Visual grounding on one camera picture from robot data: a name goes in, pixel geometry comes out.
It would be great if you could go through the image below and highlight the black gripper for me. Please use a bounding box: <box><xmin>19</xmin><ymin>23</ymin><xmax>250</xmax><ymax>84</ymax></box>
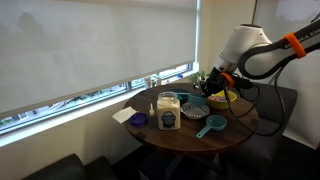
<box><xmin>199</xmin><ymin>67</ymin><xmax>229</xmax><ymax>99</ymax></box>

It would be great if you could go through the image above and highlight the teal round scoop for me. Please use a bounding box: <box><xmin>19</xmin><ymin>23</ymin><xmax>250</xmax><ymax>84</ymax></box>
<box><xmin>187</xmin><ymin>92</ymin><xmax>208</xmax><ymax>108</ymax></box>

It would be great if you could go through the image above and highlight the yellow bowl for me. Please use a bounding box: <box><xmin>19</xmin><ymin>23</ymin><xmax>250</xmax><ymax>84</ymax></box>
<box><xmin>207</xmin><ymin>89</ymin><xmax>238</xmax><ymax>111</ymax></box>

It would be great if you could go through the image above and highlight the dark teal bowl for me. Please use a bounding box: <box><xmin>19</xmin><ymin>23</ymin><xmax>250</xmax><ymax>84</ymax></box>
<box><xmin>171</xmin><ymin>88</ymin><xmax>191</xmax><ymax>105</ymax></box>

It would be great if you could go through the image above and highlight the blue patterned bowl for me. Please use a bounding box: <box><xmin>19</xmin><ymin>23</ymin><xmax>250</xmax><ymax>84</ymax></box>
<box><xmin>180</xmin><ymin>101</ymin><xmax>211</xmax><ymax>120</ymax></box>

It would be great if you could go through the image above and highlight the green potted plant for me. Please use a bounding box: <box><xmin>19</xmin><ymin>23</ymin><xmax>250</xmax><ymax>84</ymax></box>
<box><xmin>189</xmin><ymin>70</ymin><xmax>211</xmax><ymax>84</ymax></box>

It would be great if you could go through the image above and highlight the glass jar of rice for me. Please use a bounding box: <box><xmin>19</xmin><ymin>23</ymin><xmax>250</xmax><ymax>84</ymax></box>
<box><xmin>156</xmin><ymin>91</ymin><xmax>182</xmax><ymax>131</ymax></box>

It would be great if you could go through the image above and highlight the round dark wooden table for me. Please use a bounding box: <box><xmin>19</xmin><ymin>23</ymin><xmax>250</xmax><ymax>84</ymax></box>
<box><xmin>123</xmin><ymin>82</ymin><xmax>260</xmax><ymax>155</ymax></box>

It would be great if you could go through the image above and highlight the small white bottle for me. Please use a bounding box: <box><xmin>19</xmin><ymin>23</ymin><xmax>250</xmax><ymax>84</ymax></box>
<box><xmin>148</xmin><ymin>103</ymin><xmax>156</xmax><ymax>118</ymax></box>
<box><xmin>143</xmin><ymin>75</ymin><xmax>153</xmax><ymax>90</ymax></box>

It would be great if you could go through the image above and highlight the purple jar lid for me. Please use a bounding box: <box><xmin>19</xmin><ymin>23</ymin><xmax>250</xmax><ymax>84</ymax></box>
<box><xmin>129</xmin><ymin>112</ymin><xmax>149</xmax><ymax>128</ymax></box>

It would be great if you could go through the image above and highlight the dark grey upholstered bench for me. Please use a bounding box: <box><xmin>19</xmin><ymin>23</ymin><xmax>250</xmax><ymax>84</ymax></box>
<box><xmin>229</xmin><ymin>77</ymin><xmax>299</xmax><ymax>180</ymax></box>

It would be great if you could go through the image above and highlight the white paper napkin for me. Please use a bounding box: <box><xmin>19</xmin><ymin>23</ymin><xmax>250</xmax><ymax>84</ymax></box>
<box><xmin>111</xmin><ymin>106</ymin><xmax>138</xmax><ymax>125</ymax></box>

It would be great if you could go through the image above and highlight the white roller blind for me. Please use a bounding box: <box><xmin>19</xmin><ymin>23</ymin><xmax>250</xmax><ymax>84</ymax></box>
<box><xmin>0</xmin><ymin>0</ymin><xmax>202</xmax><ymax>116</ymax></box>

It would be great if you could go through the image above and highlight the orange wrist cable strap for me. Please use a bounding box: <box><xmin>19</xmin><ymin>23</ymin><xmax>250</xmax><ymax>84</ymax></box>
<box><xmin>219</xmin><ymin>72</ymin><xmax>236</xmax><ymax>90</ymax></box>

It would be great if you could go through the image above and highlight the teal long-handled measuring scoop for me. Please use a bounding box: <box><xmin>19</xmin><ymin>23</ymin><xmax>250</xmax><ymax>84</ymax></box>
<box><xmin>195</xmin><ymin>114</ymin><xmax>228</xmax><ymax>139</ymax></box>

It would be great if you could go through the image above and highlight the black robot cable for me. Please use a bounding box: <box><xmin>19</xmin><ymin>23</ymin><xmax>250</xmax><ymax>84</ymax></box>
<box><xmin>222</xmin><ymin>64</ymin><xmax>288</xmax><ymax>138</ymax></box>

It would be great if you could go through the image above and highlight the orange forearm cable strap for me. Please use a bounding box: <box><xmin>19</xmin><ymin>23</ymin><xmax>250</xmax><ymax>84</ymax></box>
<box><xmin>281</xmin><ymin>31</ymin><xmax>307</xmax><ymax>60</ymax></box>

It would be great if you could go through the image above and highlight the window with white frame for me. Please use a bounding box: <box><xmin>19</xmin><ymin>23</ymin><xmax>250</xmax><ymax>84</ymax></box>
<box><xmin>0</xmin><ymin>61</ymin><xmax>202</xmax><ymax>138</ymax></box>

